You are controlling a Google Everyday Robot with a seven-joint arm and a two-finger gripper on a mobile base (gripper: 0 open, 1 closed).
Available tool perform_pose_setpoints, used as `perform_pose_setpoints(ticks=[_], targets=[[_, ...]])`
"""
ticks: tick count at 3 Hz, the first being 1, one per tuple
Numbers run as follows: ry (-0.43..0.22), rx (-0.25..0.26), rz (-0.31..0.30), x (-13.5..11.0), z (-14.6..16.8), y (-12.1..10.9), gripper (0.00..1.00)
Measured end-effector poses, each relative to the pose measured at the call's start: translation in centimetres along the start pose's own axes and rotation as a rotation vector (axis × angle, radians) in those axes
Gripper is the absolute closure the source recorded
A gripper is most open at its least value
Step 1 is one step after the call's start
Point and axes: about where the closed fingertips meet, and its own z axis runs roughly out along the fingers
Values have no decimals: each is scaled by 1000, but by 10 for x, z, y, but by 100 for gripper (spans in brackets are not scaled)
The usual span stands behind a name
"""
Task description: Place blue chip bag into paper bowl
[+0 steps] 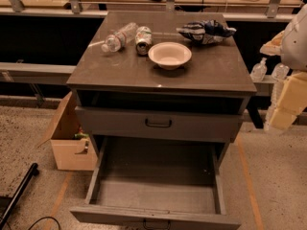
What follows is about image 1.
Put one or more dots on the clear plastic water bottle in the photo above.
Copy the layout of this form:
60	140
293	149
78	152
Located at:
119	39

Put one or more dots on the black pole on floor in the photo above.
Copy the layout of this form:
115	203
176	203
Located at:
7	203

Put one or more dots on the right sanitizer bottle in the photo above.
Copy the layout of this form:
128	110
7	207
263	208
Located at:
280	72

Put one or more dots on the green item in box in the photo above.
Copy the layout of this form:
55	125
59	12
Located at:
80	135

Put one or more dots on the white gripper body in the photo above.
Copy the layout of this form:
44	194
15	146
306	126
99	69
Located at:
296	45

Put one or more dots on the crushed soda can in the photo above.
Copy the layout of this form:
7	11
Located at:
143	40

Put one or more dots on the left sanitizer bottle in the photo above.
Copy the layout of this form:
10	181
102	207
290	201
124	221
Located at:
259	70

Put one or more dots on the closed middle drawer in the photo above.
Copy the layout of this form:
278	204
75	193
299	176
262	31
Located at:
159	125

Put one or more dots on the white paper bowl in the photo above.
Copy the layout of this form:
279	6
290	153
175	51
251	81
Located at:
169	55

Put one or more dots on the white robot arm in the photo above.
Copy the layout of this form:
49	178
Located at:
294	43

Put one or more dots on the blue chip bag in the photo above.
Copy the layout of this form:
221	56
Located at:
206	32

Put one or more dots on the grey drawer cabinet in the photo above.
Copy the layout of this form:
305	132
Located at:
214	81

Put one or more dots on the open bottom drawer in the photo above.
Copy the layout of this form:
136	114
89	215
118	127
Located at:
152	184

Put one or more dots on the sanitizer bottle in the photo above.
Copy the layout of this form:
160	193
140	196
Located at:
280	72
259	70

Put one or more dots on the cardboard box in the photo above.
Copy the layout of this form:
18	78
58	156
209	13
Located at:
69	154

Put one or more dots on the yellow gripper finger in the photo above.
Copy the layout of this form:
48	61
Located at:
273	47

